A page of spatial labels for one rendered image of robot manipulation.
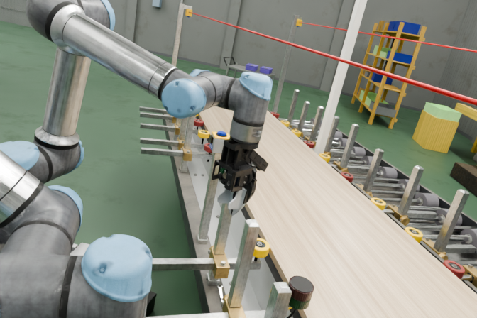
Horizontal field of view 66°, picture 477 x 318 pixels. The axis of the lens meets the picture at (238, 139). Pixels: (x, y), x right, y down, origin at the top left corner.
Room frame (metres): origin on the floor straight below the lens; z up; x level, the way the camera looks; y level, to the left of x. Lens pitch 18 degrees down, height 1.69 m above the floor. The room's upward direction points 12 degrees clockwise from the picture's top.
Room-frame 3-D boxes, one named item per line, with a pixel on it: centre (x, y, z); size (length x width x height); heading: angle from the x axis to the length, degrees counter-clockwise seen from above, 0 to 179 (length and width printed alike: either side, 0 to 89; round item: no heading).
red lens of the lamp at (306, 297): (0.72, -0.21, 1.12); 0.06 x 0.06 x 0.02
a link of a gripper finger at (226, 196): (0.83, 0.00, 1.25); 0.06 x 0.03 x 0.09; 142
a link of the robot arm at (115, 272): (0.34, 0.11, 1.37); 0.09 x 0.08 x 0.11; 106
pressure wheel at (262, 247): (1.19, -0.16, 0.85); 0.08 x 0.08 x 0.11
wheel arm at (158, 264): (1.12, 0.03, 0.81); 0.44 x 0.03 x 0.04; 109
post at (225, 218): (1.18, -0.01, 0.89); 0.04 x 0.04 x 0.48; 19
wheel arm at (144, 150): (2.07, 0.35, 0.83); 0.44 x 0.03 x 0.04; 109
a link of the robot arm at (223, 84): (0.83, 0.09, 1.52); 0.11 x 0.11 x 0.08; 76
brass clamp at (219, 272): (1.16, -0.02, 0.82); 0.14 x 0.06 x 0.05; 19
